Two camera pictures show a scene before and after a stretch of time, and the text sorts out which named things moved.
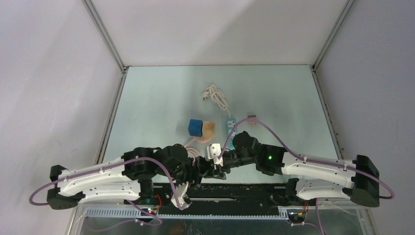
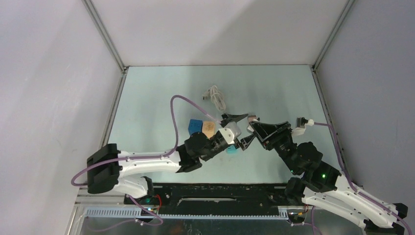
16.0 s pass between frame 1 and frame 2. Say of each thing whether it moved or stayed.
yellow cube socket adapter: stayed
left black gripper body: moved
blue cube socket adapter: stayed
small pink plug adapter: stayed
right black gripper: moved
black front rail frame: stayed
